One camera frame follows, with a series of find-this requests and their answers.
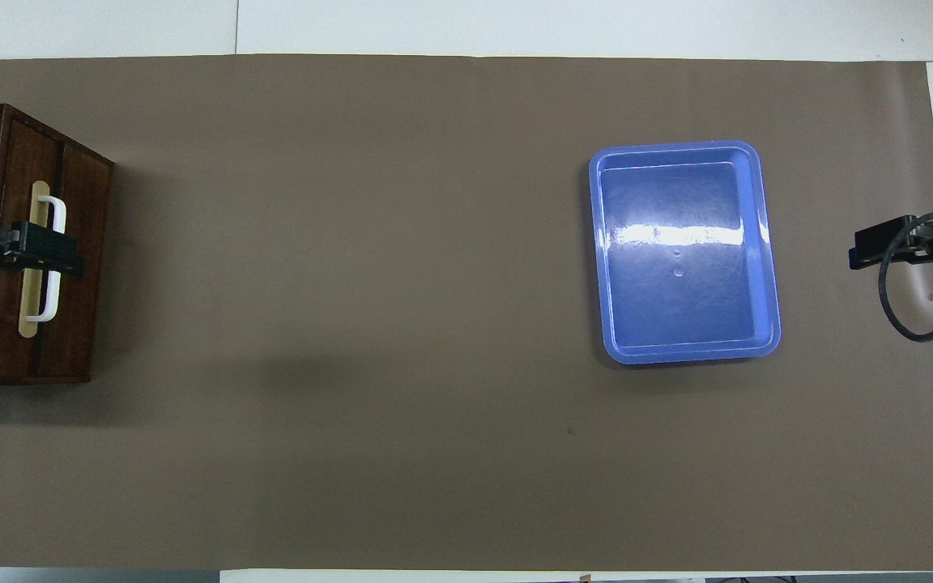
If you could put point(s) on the blue plastic tray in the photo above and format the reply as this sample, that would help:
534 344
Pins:
681 275

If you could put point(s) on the brown table mat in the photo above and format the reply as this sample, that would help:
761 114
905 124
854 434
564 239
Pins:
434 243

